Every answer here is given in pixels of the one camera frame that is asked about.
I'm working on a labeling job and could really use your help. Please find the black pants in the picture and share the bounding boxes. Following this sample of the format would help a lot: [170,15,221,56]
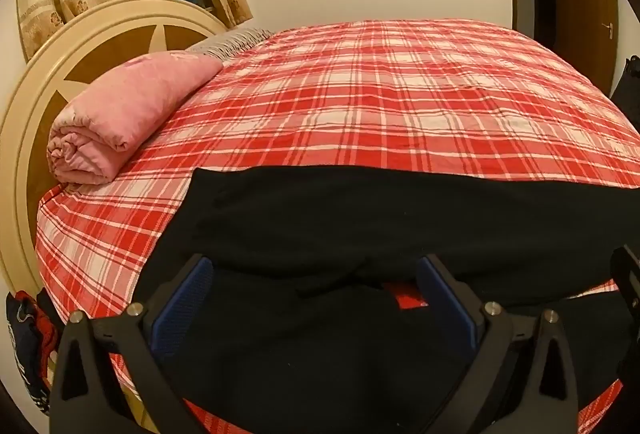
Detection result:
[134,166,639,433]

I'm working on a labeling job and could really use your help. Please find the pink folded quilt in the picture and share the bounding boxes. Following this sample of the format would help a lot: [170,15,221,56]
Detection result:
[47,50,222,185]

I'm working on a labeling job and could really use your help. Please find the cream round headboard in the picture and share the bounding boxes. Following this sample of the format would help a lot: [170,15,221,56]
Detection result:
[1,0,227,294]

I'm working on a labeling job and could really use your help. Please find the brown wooden door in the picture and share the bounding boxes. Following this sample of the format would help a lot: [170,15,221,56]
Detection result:
[554,0,618,95]

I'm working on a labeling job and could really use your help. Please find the clothes pile beside bed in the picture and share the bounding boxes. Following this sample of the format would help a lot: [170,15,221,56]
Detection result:
[6,289,64,416]

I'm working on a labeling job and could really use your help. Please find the striped grey pillow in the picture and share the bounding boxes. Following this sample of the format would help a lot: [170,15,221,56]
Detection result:
[186,28,273,61]

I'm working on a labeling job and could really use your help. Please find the red plaid bed sheet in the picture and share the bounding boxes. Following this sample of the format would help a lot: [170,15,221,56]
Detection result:
[34,18,640,434]

